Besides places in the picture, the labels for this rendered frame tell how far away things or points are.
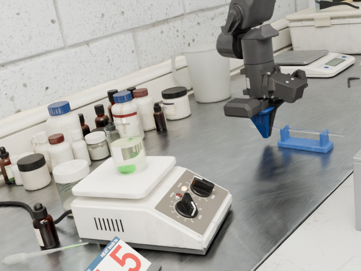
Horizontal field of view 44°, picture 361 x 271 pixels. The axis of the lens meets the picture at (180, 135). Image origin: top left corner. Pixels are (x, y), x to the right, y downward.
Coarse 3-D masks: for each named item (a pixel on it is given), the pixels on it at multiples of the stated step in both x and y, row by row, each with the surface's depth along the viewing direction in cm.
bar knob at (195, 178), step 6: (192, 180) 64; (198, 180) 63; (204, 180) 63; (192, 186) 64; (198, 186) 64; (204, 186) 63; (210, 186) 63; (198, 192) 63; (204, 192) 63; (210, 192) 64
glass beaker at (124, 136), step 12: (108, 120) 64; (120, 120) 66; (132, 120) 65; (108, 132) 62; (120, 132) 61; (132, 132) 62; (120, 144) 62; (132, 144) 62; (144, 144) 65; (120, 156) 62; (132, 156) 62; (144, 156) 64; (120, 168) 63; (132, 168) 63; (144, 168) 64
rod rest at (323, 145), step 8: (280, 136) 85; (288, 136) 87; (320, 136) 80; (328, 136) 82; (280, 144) 86; (288, 144) 84; (296, 144) 84; (304, 144) 83; (312, 144) 82; (320, 144) 80; (328, 144) 81; (320, 152) 81
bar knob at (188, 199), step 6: (186, 192) 60; (186, 198) 59; (180, 204) 59; (186, 204) 59; (192, 204) 58; (180, 210) 58; (186, 210) 59; (192, 210) 58; (186, 216) 58; (192, 216) 58
